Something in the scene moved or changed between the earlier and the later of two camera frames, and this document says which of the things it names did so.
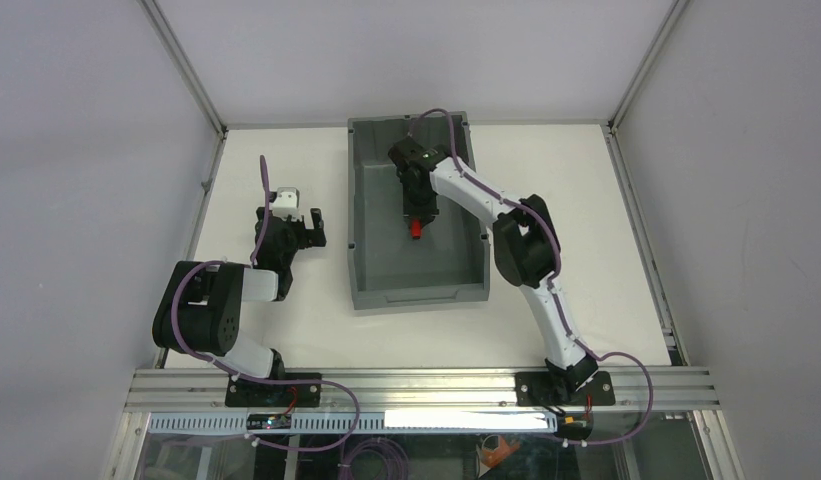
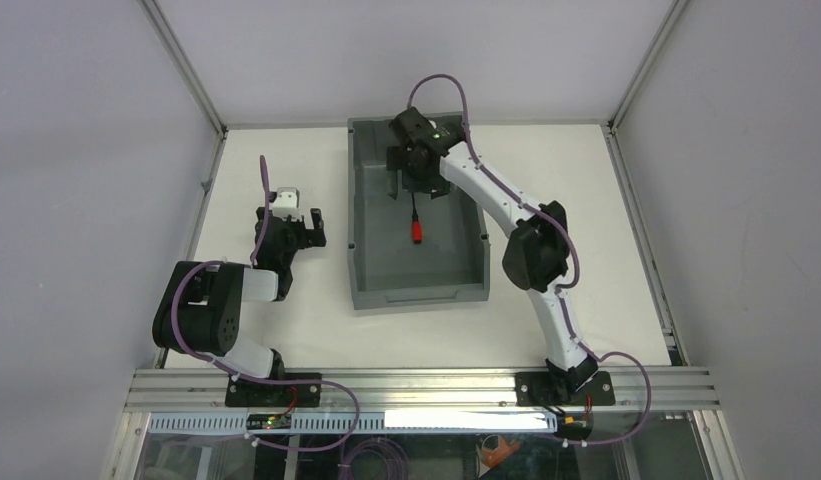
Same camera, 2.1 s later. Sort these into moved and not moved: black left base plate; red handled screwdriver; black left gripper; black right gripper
Moved: black right gripper
Not moved: red handled screwdriver; black left base plate; black left gripper
